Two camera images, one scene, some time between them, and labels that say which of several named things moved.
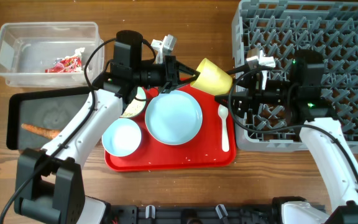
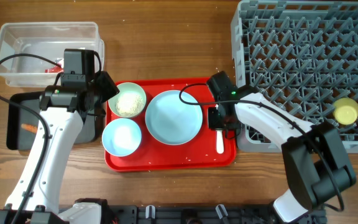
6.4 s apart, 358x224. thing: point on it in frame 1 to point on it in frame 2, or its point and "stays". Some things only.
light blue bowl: [122, 138] stays
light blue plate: [173, 117] stays
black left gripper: [172, 68] to [109, 88]
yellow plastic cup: [212, 78] to [345, 111]
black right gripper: [252, 93] to [212, 123]
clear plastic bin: [23, 51] stays
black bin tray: [50, 109] stays
